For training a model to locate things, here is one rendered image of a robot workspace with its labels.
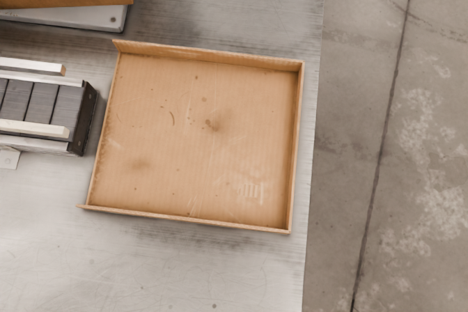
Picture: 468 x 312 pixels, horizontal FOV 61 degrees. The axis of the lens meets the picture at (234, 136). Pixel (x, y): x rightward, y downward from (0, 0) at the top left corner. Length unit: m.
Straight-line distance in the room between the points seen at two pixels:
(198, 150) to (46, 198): 0.24
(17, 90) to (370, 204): 1.20
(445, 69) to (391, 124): 0.32
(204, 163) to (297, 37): 0.26
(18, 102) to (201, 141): 0.27
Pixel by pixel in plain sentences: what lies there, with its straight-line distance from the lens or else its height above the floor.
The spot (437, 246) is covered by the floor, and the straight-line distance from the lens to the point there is 1.60.
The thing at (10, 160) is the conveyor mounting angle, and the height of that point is 0.83.
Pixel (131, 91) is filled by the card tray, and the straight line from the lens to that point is 0.66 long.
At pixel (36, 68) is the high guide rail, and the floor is 0.96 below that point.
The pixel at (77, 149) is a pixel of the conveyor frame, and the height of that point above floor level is 0.85.
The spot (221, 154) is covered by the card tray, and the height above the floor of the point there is 0.83.
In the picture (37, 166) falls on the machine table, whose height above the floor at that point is 0.83.
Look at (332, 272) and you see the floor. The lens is 1.48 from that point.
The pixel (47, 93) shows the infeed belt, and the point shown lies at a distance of 0.65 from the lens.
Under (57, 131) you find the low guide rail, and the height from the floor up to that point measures 0.92.
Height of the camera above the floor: 1.43
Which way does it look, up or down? 75 degrees down
